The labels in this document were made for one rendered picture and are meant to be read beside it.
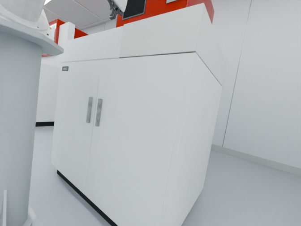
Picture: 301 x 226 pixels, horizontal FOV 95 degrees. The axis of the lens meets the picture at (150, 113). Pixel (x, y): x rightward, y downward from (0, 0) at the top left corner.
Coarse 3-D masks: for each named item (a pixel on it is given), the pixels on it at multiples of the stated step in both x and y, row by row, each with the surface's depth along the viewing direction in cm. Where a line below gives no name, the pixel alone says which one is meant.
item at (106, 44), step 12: (84, 36) 80; (96, 36) 73; (108, 36) 67; (120, 36) 63; (72, 48) 88; (84, 48) 80; (96, 48) 73; (108, 48) 67; (72, 60) 87; (84, 60) 79
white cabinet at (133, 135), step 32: (64, 64) 93; (96, 64) 73; (128, 64) 60; (160, 64) 50; (192, 64) 44; (64, 96) 91; (96, 96) 72; (128, 96) 59; (160, 96) 50; (192, 96) 48; (64, 128) 90; (96, 128) 71; (128, 128) 58; (160, 128) 49; (192, 128) 54; (64, 160) 89; (96, 160) 70; (128, 160) 58; (160, 160) 49; (192, 160) 62; (96, 192) 70; (128, 192) 58; (160, 192) 49; (192, 192) 73; (128, 224) 57; (160, 224) 49
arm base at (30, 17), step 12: (0, 0) 48; (12, 0) 47; (24, 0) 48; (36, 0) 50; (0, 12) 46; (12, 12) 49; (24, 12) 50; (36, 12) 53; (24, 24) 51; (36, 24) 55
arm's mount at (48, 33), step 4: (44, 12) 66; (0, 16) 47; (44, 16) 64; (8, 20) 48; (48, 24) 63; (48, 28) 61; (40, 32) 56; (44, 32) 57; (48, 32) 59; (48, 36) 58; (52, 36) 60; (52, 40) 59
